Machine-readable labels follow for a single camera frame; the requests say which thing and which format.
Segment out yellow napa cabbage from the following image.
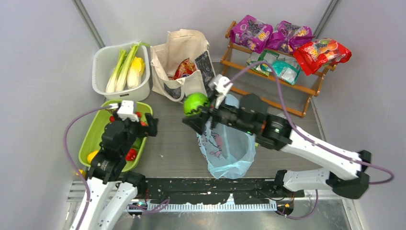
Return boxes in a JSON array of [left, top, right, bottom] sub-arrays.
[[126, 57, 145, 89]]

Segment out green white snack bag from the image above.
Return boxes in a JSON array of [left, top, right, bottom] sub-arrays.
[[246, 49, 281, 78]]

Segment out canvas tote bag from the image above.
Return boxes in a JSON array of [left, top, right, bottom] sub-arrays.
[[150, 29, 215, 103]]

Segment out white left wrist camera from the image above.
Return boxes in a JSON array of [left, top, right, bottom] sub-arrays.
[[108, 100, 140, 122]]

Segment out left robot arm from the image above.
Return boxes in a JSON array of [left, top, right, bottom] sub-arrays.
[[70, 113, 158, 230]]

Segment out red lychee bunch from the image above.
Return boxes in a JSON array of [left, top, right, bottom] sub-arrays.
[[109, 112, 147, 126]]

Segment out purple snack bag left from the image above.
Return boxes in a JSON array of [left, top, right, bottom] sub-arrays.
[[230, 15, 273, 54]]

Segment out green orange mango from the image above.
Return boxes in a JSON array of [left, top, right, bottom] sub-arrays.
[[132, 138, 143, 150]]

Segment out blue plastic grocery bag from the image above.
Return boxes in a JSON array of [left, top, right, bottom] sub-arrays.
[[196, 93, 257, 180]]

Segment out green custard apple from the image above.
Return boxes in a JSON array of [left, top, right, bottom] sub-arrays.
[[183, 92, 210, 117]]

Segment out green celery bunch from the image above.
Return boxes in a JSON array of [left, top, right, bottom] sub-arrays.
[[115, 42, 148, 92]]

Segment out red wax apple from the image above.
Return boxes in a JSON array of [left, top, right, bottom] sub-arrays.
[[125, 148, 137, 161]]

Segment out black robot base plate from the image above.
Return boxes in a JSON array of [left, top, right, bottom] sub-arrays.
[[135, 178, 295, 205]]

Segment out wooden rack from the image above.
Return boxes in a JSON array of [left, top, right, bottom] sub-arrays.
[[214, 21, 336, 118]]

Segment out purple snack bag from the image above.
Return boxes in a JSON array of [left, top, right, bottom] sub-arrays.
[[265, 21, 314, 54], [230, 15, 273, 54]]

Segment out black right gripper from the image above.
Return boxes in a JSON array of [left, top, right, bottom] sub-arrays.
[[183, 92, 255, 135]]

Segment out purple snack bag right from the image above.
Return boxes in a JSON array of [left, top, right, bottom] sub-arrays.
[[265, 21, 314, 54]]

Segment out yellow toy block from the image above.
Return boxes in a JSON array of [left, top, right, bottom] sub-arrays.
[[76, 169, 87, 178]]

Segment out teal snack bag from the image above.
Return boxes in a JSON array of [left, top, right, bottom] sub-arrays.
[[271, 58, 301, 85]]

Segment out green plastic tray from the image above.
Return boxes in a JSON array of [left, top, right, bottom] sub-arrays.
[[79, 110, 147, 172]]

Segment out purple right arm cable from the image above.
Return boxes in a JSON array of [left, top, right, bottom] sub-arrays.
[[228, 61, 395, 185]]

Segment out red fruit candy bag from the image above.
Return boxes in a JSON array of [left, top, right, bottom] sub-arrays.
[[293, 38, 352, 76]]

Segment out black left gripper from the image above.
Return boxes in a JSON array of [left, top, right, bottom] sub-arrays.
[[114, 110, 158, 155]]

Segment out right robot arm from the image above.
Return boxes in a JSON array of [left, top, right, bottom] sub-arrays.
[[182, 92, 372, 199]]

